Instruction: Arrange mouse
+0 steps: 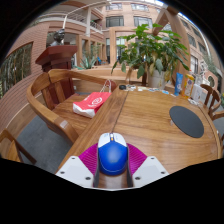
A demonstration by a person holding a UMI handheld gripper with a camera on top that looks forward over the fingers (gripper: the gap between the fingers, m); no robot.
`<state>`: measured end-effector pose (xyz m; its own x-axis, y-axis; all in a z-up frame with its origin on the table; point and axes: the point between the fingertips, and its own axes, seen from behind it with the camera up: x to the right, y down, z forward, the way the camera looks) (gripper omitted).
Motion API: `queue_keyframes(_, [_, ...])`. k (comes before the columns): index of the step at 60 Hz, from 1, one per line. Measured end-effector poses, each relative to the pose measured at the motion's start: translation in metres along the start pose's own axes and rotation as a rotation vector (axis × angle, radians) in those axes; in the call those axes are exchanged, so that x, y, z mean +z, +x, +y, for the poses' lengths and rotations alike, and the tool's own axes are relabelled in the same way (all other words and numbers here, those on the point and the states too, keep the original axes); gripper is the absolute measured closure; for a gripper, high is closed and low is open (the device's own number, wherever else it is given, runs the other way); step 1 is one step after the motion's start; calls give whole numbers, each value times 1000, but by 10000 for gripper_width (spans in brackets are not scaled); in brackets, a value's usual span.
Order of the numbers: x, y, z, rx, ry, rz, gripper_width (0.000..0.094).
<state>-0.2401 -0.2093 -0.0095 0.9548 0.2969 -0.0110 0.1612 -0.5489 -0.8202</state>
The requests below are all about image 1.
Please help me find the dark bust statue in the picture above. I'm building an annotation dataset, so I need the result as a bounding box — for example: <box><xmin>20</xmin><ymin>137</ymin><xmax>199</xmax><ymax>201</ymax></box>
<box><xmin>49</xmin><ymin>28</ymin><xmax>67</xmax><ymax>47</ymax></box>

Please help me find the round dark grey mouse pad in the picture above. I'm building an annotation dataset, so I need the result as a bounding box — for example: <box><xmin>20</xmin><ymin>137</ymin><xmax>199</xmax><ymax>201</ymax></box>
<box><xmin>168</xmin><ymin>105</ymin><xmax>205</xmax><ymax>139</ymax></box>

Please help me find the green plant in white pot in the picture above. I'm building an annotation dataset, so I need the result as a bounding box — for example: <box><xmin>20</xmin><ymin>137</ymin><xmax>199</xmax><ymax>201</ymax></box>
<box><xmin>111</xmin><ymin>23</ymin><xmax>191</xmax><ymax>90</ymax></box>

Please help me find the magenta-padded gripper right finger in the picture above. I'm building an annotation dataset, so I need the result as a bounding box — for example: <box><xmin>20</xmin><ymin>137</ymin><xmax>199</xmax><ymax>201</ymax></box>
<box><xmin>126</xmin><ymin>143</ymin><xmax>170</xmax><ymax>189</ymax></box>

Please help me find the blue tube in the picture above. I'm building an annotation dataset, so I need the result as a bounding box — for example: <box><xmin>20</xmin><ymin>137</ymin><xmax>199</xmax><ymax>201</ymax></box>
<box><xmin>174</xmin><ymin>72</ymin><xmax>184</xmax><ymax>97</ymax></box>

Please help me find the red and white paper bag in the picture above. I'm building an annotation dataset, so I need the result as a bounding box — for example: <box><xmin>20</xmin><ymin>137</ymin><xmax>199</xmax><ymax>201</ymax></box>
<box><xmin>72</xmin><ymin>79</ymin><xmax>113</xmax><ymax>119</ymax></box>

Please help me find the green agave plant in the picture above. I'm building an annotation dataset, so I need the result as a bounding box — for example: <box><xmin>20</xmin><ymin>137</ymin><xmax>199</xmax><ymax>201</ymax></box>
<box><xmin>77</xmin><ymin>54</ymin><xmax>100</xmax><ymax>70</ymax></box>

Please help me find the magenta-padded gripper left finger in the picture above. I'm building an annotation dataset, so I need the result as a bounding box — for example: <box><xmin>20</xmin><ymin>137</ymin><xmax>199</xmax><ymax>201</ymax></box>
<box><xmin>55</xmin><ymin>143</ymin><xmax>101</xmax><ymax>189</ymax></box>

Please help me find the blue and white computer mouse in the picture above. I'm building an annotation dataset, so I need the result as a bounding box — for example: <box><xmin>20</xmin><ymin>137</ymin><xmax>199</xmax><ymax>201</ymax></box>
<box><xmin>97</xmin><ymin>132</ymin><xmax>129</xmax><ymax>177</ymax></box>

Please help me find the dark red wooden pedestal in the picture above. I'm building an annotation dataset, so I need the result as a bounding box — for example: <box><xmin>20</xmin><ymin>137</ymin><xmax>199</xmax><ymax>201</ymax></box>
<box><xmin>35</xmin><ymin>44</ymin><xmax>78</xmax><ymax>101</ymax></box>

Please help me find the yellow pump bottle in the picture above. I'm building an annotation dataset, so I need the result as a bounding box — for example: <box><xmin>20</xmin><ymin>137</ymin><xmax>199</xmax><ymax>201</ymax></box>
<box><xmin>181</xmin><ymin>73</ymin><xmax>195</xmax><ymax>99</ymax></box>

